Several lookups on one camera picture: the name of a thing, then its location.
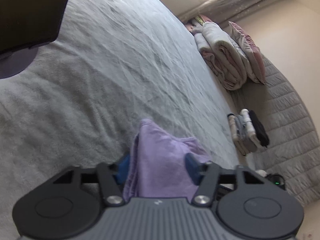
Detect folded beige garment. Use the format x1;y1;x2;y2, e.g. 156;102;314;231
227;113;248;156

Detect grey quilted headboard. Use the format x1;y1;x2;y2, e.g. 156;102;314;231
231;57;319;206

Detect black smartphone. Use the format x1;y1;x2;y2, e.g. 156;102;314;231
0;0;68;54

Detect folded black garment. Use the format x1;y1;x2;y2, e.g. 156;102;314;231
248;110;270;147

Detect purple garment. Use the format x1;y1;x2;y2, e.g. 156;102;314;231
123;119;210;201

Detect folded grey pink duvet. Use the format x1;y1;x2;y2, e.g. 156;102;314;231
185;16;252;90

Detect pink grey pillow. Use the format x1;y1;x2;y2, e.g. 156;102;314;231
228;22;266;84

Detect beige right curtain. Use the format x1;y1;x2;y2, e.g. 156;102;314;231
178;0;279;28

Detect folded grey garment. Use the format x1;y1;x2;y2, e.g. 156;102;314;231
235;115;251;156

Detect black device green light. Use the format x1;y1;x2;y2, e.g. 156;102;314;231
265;173;286;190

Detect folded white garment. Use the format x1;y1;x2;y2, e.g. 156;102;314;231
240;109;260;148

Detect grey bed sheet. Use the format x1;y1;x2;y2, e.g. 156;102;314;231
1;0;239;239

